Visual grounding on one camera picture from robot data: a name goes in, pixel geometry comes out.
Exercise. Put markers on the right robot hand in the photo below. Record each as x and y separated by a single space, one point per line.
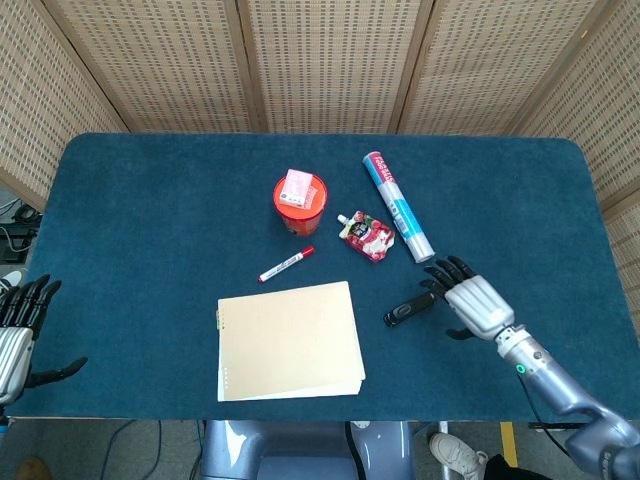
475 300

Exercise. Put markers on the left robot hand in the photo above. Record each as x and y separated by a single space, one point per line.
17 325

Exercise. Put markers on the black small device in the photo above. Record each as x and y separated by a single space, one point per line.
409 309

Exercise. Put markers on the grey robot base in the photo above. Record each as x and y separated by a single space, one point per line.
310 450

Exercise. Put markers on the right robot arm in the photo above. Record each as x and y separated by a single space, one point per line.
565 395

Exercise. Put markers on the tan spiral-bound notebook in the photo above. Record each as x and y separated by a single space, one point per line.
290 342

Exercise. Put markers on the plastic wrap roll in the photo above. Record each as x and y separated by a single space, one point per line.
397 205

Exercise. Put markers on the red spouted drink pouch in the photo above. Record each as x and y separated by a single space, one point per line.
367 235

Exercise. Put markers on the brown shoe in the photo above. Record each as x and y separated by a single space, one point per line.
31 469

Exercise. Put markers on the blue table cloth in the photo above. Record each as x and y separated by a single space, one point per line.
150 260

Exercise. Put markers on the white sneaker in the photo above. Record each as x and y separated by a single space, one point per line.
457 452

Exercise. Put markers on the red whiteboard marker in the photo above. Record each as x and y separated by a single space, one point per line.
286 264

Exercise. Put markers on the orange instant noodle cup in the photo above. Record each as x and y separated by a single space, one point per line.
300 210

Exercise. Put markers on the pink tissue pack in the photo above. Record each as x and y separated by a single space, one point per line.
298 189

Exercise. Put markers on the woven folding screen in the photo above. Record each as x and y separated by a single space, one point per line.
330 60

